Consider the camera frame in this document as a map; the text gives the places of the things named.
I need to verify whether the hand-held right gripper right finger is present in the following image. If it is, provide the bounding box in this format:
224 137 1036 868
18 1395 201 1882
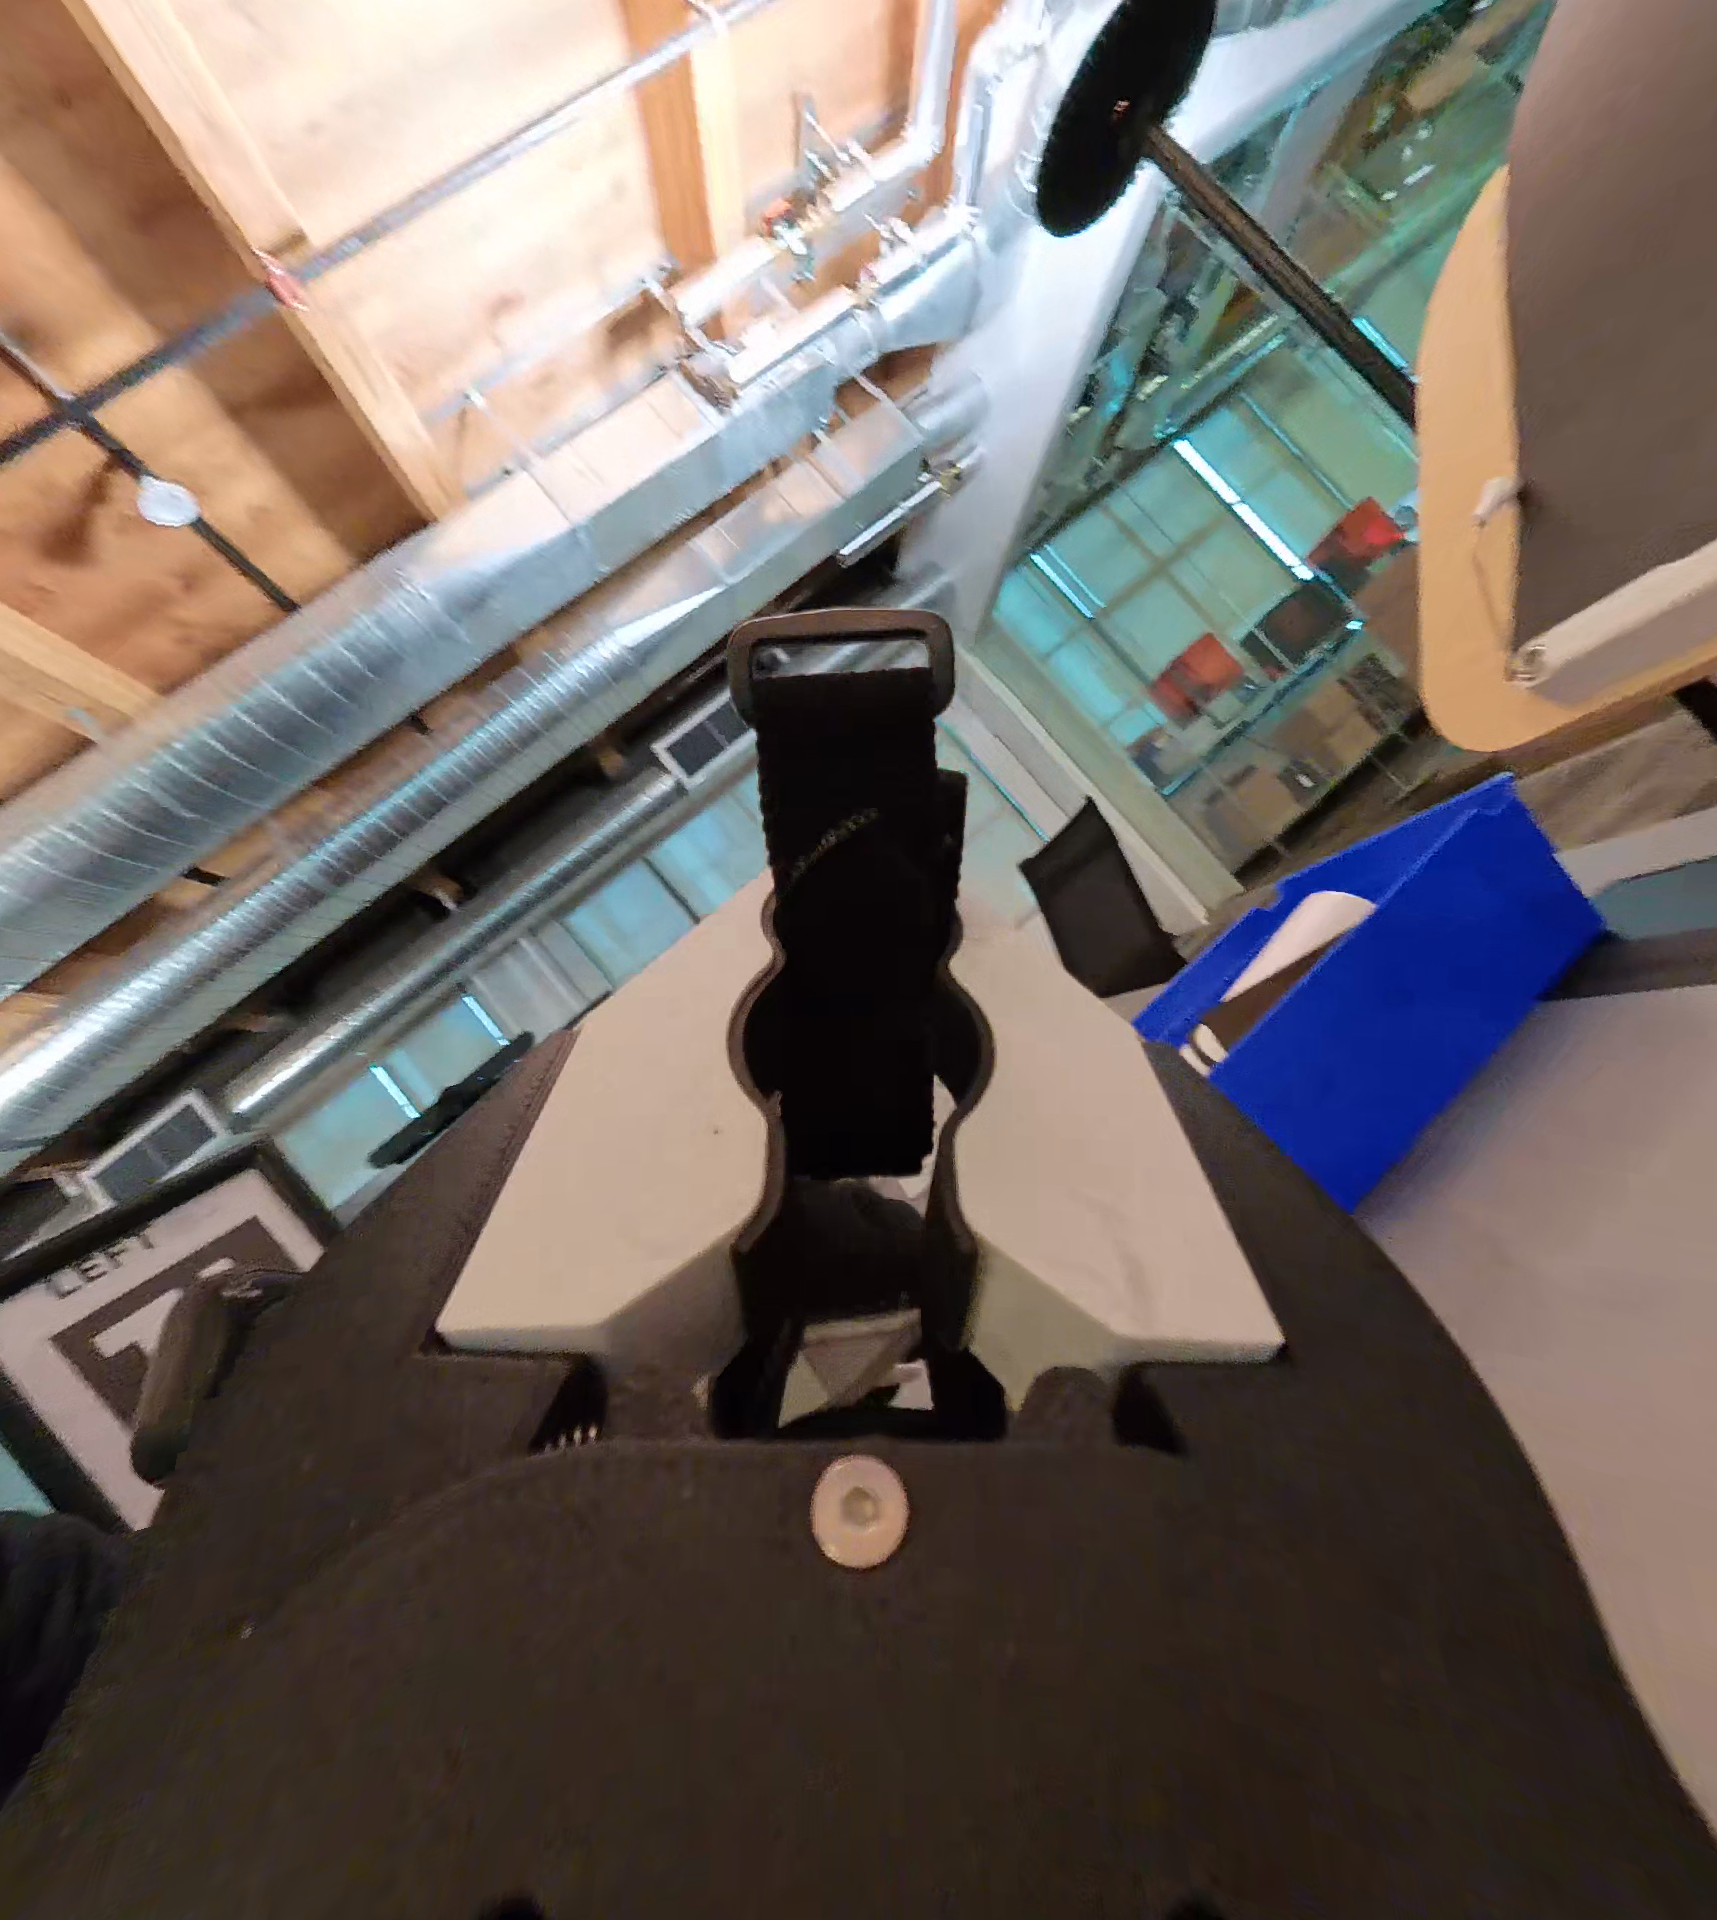
929 917 1291 1417

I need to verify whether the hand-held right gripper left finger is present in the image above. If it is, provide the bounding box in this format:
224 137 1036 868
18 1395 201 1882
436 896 799 1397

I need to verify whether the black velcro strap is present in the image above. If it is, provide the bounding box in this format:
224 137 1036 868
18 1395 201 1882
724 610 974 1414

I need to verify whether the black framed tag sign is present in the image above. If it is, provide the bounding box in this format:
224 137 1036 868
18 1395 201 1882
0 1156 336 1532

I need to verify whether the black video bar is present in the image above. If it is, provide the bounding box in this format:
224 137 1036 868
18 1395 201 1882
364 1036 536 1174

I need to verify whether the white roll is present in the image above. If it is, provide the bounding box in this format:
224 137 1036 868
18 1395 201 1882
1219 892 1386 1067

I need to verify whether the black office chair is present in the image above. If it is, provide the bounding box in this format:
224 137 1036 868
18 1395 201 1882
1019 795 1189 992

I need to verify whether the blue plastic bin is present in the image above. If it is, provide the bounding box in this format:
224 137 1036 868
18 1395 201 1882
1136 775 1612 1217

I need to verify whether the white vent grille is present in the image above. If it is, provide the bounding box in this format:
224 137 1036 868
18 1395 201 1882
650 706 741 790

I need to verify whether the white board stand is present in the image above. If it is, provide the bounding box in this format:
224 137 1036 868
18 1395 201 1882
1514 566 1717 710

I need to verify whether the wooden board with black mat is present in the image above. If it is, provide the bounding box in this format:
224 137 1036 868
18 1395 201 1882
1415 0 1717 751

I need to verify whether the black round-top pole stand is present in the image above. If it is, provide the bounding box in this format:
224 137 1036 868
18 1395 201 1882
1034 0 1421 428

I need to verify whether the silver ventilation duct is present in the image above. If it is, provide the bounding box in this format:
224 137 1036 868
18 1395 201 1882
0 706 799 1262
0 211 996 1082

